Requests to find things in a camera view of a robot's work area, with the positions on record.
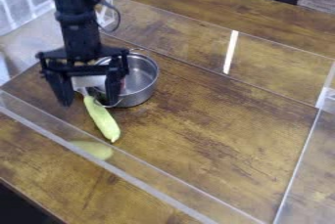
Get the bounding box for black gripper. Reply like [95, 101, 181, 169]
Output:
[35, 46, 130, 107]

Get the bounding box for small steel pot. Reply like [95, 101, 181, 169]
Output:
[90, 50, 160, 108]

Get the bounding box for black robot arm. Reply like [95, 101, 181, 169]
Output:
[35, 0, 130, 107]

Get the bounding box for red white toy mushroom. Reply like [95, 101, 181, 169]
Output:
[71, 74, 129, 95]

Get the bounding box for clear acrylic bracket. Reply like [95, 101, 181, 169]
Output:
[95, 0, 121, 31]

